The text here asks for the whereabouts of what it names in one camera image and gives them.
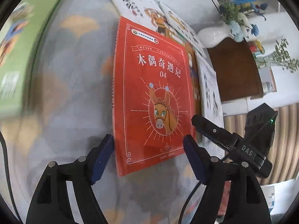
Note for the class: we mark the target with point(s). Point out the brown wooden chair back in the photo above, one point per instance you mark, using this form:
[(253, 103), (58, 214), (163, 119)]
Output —
[(236, 70)]

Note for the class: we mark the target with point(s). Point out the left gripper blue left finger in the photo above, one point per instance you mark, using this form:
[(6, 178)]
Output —
[(99, 157)]

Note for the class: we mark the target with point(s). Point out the patterned fan tablecloth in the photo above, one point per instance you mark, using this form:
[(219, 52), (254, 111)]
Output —
[(70, 112)]

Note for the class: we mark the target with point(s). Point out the white ceramic vase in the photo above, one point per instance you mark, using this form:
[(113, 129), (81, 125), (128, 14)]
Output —
[(212, 36)]

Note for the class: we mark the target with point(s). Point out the wisdom stories warrior book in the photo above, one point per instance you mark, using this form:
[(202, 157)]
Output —
[(148, 14)]

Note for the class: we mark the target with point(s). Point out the white cartoon figures book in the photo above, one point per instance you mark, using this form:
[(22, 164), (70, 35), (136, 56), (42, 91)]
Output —
[(182, 28)]

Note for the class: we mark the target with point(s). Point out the green potted plant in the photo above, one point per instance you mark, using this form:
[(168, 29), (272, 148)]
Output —
[(279, 57)]

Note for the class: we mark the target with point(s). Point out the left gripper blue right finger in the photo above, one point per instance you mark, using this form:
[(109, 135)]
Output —
[(198, 157)]

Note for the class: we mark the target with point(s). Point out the blue white flower bouquet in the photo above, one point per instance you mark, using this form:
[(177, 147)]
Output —
[(234, 14)]

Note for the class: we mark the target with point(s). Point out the rabbit hill book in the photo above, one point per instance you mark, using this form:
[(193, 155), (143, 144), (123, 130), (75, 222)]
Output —
[(210, 97)]

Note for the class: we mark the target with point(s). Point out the light green picture book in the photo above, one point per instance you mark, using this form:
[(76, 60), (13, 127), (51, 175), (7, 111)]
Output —
[(20, 38)]

